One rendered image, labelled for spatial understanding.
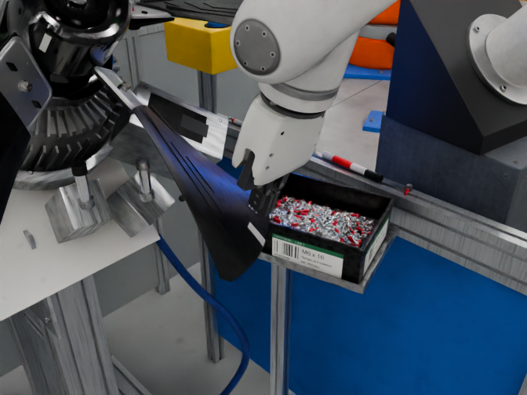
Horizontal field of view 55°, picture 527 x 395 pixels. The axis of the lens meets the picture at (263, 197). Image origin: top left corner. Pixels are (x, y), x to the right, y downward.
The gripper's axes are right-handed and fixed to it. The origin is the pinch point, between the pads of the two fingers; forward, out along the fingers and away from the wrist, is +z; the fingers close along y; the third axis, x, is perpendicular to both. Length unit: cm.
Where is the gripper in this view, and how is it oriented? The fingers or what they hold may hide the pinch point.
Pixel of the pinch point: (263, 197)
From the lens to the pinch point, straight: 65.1
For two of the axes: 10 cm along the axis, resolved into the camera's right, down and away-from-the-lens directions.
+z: -2.2, 7.1, 6.7
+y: -6.9, 3.7, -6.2
